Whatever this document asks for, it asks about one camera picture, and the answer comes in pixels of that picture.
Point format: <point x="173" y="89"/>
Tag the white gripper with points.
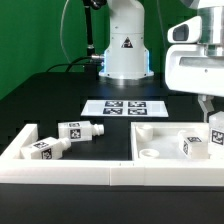
<point x="195" y="61"/>

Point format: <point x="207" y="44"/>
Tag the white square tabletop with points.
<point x="158" y="140"/>

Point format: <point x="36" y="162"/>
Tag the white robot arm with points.
<point x="126" y="61"/>

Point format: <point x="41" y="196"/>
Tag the white sheet with tags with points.
<point x="125" y="108"/>

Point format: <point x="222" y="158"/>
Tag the white U-shaped fence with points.
<point x="155" y="172"/>

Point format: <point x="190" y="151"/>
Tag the black camera pole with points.
<point x="88" y="6"/>

